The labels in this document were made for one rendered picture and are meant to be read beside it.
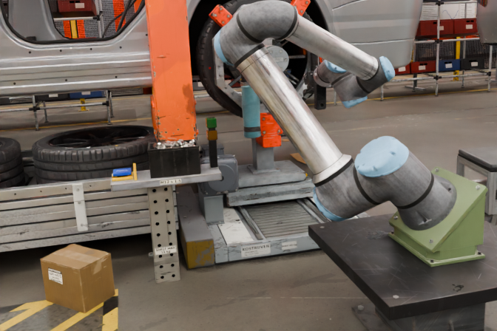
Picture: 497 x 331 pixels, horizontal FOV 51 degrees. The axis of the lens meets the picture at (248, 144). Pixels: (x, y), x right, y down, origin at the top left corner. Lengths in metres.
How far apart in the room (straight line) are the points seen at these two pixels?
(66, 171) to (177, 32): 0.83
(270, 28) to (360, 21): 1.43
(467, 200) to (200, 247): 1.14
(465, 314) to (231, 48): 1.09
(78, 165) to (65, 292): 0.61
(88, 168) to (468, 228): 1.61
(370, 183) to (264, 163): 1.36
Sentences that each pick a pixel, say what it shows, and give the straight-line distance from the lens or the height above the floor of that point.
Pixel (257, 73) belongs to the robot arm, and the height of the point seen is 0.86.
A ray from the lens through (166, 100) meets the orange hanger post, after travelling 2.21.
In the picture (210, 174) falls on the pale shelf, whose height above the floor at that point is 0.45.
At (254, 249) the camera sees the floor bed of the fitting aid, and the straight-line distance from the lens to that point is 2.34.
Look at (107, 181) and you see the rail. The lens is 2.36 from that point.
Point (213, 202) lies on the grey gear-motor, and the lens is 2.55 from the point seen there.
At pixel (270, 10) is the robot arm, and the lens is 1.60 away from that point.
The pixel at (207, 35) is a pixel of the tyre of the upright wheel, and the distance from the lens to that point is 2.67.
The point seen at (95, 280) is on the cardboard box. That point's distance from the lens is 2.11.
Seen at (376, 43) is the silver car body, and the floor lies 0.89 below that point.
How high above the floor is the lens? 1.00
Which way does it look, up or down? 12 degrees down
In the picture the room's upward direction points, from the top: 3 degrees counter-clockwise
